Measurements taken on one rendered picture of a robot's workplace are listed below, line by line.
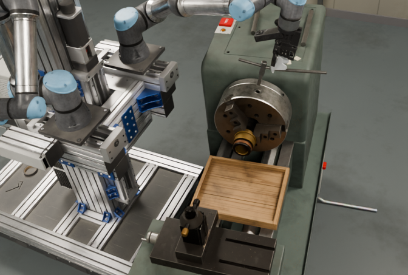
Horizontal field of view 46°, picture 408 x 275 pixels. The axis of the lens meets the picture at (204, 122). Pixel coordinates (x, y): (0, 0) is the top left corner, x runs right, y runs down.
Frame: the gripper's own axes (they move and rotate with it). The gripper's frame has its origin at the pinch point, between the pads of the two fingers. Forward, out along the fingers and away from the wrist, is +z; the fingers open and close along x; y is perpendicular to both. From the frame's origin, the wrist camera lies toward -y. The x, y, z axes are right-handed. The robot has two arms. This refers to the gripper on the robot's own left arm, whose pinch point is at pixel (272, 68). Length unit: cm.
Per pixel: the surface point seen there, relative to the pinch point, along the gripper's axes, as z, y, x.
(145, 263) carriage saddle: 49, -24, -68
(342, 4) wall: 118, 30, 270
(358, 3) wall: 112, 43, 268
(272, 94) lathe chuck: 14.3, 2.3, 1.9
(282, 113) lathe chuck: 18.6, 8.4, -2.7
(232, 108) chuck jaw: 18.4, -11.2, -8.0
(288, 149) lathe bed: 47, 15, 6
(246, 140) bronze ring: 25.6, -2.1, -16.2
